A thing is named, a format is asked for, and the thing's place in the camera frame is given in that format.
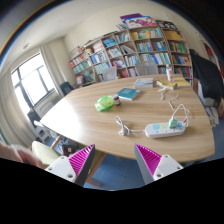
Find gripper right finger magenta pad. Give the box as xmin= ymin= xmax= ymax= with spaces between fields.
xmin=133 ymin=143 xmax=184 ymax=186

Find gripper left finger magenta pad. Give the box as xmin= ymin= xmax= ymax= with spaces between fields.
xmin=45 ymin=144 xmax=96 ymax=187

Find green charger plug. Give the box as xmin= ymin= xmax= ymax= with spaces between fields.
xmin=168 ymin=118 xmax=177 ymax=129

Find person's hand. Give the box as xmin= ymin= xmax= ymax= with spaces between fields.
xmin=0 ymin=141 xmax=43 ymax=168

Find white power strip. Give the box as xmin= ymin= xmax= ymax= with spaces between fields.
xmin=145 ymin=121 xmax=186 ymax=138

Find yellow-green chair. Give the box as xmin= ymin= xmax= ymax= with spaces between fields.
xmin=32 ymin=141 xmax=61 ymax=168

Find green plastic bag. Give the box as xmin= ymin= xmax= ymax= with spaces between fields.
xmin=95 ymin=95 xmax=114 ymax=112

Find white radiator cover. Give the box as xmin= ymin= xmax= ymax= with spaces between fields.
xmin=34 ymin=90 xmax=60 ymax=117

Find teal book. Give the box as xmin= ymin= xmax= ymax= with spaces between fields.
xmin=117 ymin=88 xmax=141 ymax=100

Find small brown jar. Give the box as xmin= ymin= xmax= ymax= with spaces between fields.
xmin=113 ymin=94 xmax=121 ymax=106

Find beige curtain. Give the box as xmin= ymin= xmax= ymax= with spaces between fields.
xmin=0 ymin=71 xmax=35 ymax=146

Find dark blue chair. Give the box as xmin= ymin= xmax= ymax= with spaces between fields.
xmin=60 ymin=82 xmax=74 ymax=95

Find yellow paper folder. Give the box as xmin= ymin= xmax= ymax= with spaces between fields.
xmin=157 ymin=77 xmax=190 ymax=88

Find white red bottle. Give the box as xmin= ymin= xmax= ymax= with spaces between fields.
xmin=166 ymin=64 xmax=173 ymax=82

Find grey office chair right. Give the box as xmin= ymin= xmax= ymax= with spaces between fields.
xmin=135 ymin=60 xmax=158 ymax=76

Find grey office chair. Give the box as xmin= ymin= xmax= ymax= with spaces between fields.
xmin=102 ymin=67 xmax=118 ymax=81
xmin=135 ymin=60 xmax=158 ymax=76

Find window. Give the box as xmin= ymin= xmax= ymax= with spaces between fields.
xmin=11 ymin=53 xmax=55 ymax=108

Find grey office chair left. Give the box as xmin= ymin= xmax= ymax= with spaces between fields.
xmin=102 ymin=67 xmax=118 ymax=81

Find black hanging jacket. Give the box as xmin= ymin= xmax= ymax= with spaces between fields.
xmin=190 ymin=49 xmax=224 ymax=101

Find wooden bookshelf with books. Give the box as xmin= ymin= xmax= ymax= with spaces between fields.
xmin=69 ymin=25 xmax=193 ymax=86

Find colourful posters atop shelf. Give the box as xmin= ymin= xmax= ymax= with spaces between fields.
xmin=120 ymin=13 xmax=177 ymax=30

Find white power strip cord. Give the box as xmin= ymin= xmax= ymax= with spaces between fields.
xmin=114 ymin=115 xmax=147 ymax=137

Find white charger cable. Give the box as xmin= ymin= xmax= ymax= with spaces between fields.
xmin=168 ymin=94 xmax=191 ymax=128

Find white cable near folder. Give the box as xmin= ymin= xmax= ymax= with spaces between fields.
xmin=156 ymin=86 xmax=170 ymax=101

